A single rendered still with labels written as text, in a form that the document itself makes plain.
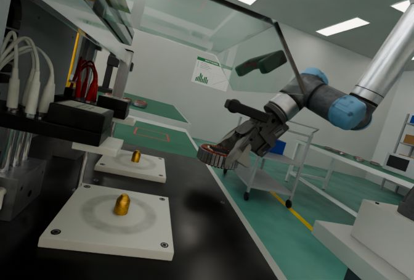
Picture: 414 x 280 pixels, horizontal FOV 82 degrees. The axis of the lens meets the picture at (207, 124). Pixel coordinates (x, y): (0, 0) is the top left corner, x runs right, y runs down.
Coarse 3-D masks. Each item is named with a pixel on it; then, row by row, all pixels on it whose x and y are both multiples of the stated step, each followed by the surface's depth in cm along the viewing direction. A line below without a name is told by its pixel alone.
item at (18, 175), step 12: (12, 168) 30; (24, 168) 31; (36, 168) 32; (0, 180) 27; (12, 180) 28; (24, 180) 29; (36, 180) 33; (12, 192) 28; (24, 192) 30; (36, 192) 34; (12, 204) 28; (24, 204) 31; (0, 216) 28; (12, 216) 29
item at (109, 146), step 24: (0, 120) 27; (24, 120) 27; (48, 120) 28; (72, 120) 28; (96, 120) 29; (24, 144) 32; (72, 144) 29; (96, 144) 29; (120, 144) 33; (0, 168) 28
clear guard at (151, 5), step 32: (96, 0) 32; (128, 0) 28; (160, 0) 25; (192, 0) 23; (224, 0) 22; (160, 32) 40; (192, 32) 34; (224, 32) 30; (256, 32) 26; (224, 64) 44; (256, 64) 31; (288, 64) 24
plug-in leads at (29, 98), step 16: (16, 48) 27; (32, 48) 27; (0, 64) 27; (16, 64) 27; (32, 64) 31; (48, 64) 30; (16, 80) 28; (32, 80) 27; (48, 80) 30; (16, 96) 28; (32, 96) 27; (48, 96) 30; (32, 112) 28
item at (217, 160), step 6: (204, 144) 63; (210, 144) 66; (198, 150) 61; (204, 150) 58; (210, 150) 58; (216, 150) 65; (222, 150) 65; (228, 150) 65; (198, 156) 60; (204, 156) 58; (210, 156) 57; (216, 156) 57; (222, 156) 57; (204, 162) 59; (210, 162) 58; (216, 162) 57; (222, 162) 57; (234, 162) 58; (222, 168) 57; (228, 168) 58; (234, 168) 59
